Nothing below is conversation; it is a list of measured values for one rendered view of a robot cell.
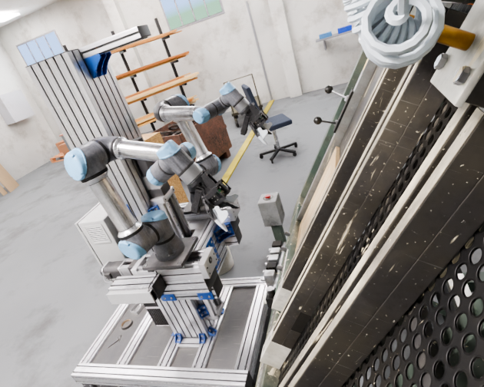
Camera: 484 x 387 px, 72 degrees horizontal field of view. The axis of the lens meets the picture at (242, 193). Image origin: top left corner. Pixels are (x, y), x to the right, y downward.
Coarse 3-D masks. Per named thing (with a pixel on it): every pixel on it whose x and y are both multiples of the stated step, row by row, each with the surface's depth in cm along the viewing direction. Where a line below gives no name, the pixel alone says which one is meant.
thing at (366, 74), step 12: (372, 72) 138; (360, 84) 142; (360, 96) 144; (348, 108) 148; (348, 120) 150; (336, 132) 154; (336, 144) 157; (324, 156) 164; (324, 168) 165; (312, 192) 173; (300, 216) 182
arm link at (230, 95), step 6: (228, 84) 162; (222, 90) 162; (228, 90) 162; (234, 90) 163; (222, 96) 166; (228, 96) 163; (234, 96) 163; (240, 96) 164; (228, 102) 166; (234, 102) 164
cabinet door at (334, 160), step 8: (336, 152) 148; (336, 160) 141; (328, 168) 154; (328, 176) 146; (320, 184) 159; (320, 192) 151; (312, 200) 166; (312, 208) 159; (304, 216) 174; (312, 216) 151; (304, 224) 165; (304, 232) 156; (296, 248) 162
